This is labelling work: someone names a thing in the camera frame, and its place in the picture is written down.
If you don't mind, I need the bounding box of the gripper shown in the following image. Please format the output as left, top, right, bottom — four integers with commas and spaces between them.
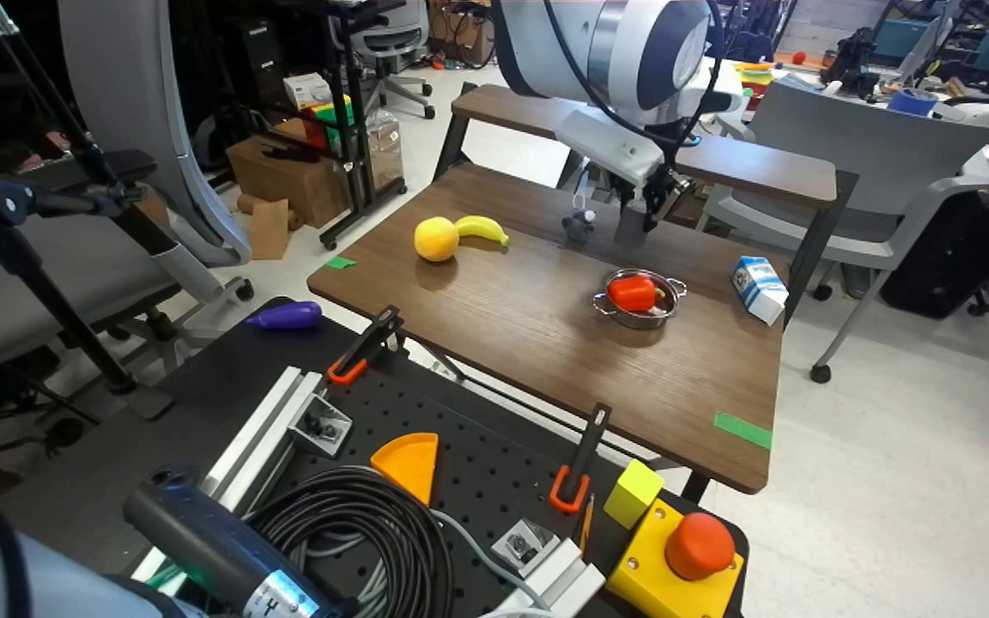
615, 163, 695, 249

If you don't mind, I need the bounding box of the small grey object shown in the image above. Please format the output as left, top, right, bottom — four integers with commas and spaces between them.
561, 209, 597, 243

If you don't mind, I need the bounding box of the red toy pepper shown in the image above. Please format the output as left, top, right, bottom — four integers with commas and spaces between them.
605, 275, 666, 313

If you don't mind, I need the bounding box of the small metal pot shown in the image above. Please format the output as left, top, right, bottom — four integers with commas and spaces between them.
592, 268, 688, 332

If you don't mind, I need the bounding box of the brown wooden bench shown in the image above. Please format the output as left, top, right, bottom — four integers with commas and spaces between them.
433, 83, 861, 327

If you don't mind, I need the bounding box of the blue white milk carton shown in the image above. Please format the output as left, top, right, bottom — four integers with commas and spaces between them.
730, 255, 791, 328

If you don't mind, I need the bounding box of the yellow toy banana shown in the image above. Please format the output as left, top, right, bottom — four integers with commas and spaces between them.
455, 215, 512, 248

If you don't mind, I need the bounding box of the yellow toy lemon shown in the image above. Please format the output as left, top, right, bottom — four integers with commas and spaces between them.
414, 216, 461, 263

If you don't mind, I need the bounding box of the grey chair on castors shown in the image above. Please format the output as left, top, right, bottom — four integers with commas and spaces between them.
699, 76, 989, 385

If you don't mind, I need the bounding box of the black orange clamp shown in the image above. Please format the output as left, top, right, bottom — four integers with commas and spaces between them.
548, 402, 614, 515
326, 305, 406, 387

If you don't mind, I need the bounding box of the stack of cardboard boxes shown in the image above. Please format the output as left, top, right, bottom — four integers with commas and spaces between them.
428, 0, 496, 67

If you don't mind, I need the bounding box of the yellow block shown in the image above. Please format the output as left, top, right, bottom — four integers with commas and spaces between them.
603, 458, 666, 530

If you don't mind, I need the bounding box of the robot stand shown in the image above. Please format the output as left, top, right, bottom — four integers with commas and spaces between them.
0, 296, 753, 618

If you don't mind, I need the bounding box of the black rolling cart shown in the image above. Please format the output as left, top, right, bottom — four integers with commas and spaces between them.
241, 0, 410, 251

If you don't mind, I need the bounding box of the grey office chair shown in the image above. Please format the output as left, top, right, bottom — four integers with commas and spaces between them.
336, 0, 438, 121
0, 0, 257, 430

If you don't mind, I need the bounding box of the orange wedge toy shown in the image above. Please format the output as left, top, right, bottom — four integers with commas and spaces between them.
369, 432, 441, 508

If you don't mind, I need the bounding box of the yellow box with red button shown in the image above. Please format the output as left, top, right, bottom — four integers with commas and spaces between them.
604, 498, 747, 618

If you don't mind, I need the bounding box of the white box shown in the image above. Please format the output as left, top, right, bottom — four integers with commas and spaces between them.
282, 72, 334, 110

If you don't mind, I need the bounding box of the cardboard box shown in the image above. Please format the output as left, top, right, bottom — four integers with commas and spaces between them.
225, 135, 351, 230

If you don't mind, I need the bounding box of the purple toy eggplant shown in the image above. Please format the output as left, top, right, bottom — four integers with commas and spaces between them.
245, 300, 325, 332

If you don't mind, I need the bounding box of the small cardboard piece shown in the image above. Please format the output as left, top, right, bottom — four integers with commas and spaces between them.
249, 197, 292, 262

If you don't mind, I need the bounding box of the aluminium rail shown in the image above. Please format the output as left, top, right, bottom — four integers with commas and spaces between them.
128, 366, 355, 597
477, 515, 608, 618

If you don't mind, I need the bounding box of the grey cable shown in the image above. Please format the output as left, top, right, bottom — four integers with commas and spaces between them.
306, 506, 551, 618

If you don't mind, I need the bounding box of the coil of black cable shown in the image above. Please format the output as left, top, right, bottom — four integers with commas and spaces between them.
246, 465, 458, 618

